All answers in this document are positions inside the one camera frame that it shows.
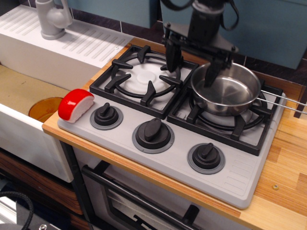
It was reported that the black left burner grate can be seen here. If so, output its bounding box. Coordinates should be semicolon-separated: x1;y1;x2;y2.
90;45;199;119

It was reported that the red white sushi toy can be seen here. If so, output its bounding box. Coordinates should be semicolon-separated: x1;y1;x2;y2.
58;89;94;123

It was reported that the black left stove knob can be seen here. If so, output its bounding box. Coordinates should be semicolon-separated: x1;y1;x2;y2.
90;103;123;130

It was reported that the oven door with handle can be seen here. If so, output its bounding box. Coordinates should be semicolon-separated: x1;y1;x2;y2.
81;160;202;230

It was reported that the black burner grate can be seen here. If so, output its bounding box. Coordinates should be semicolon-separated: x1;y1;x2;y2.
90;45;199;119
167;80;283;156

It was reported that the stainless steel pan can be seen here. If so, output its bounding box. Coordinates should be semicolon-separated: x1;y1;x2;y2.
190;63;306;116

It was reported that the orange plastic bowl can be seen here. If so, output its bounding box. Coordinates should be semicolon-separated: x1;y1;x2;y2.
28;97;63;123

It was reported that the black braided cable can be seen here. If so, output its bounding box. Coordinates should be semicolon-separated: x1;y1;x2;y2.
0;191;35;230

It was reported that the white left burner disc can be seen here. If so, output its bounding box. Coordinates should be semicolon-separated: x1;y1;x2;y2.
120;63;170;94

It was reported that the grey toy faucet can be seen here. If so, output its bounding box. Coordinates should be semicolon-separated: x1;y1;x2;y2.
35;0;73;40

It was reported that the grey toy stove top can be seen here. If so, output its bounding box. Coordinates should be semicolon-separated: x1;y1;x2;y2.
57;44;287;210

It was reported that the black middle stove knob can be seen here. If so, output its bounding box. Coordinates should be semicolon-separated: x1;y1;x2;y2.
132;118;175;154

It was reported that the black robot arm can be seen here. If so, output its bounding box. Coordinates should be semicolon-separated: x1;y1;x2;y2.
163;0;239;87

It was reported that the white toy sink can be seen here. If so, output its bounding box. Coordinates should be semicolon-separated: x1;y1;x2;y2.
0;5;132;182

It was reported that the black right burner grate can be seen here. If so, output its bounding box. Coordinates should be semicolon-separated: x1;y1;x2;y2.
167;80;283;156

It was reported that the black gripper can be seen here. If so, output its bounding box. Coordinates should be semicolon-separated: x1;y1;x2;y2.
162;0;239;87

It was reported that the black stove knob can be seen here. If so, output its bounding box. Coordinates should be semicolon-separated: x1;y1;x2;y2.
90;103;123;130
132;118;175;154
187;143;225;175

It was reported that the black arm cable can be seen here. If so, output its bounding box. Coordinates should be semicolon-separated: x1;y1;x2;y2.
160;0;240;32

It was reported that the black right stove knob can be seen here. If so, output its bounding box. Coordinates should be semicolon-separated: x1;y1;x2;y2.
187;143;225;175

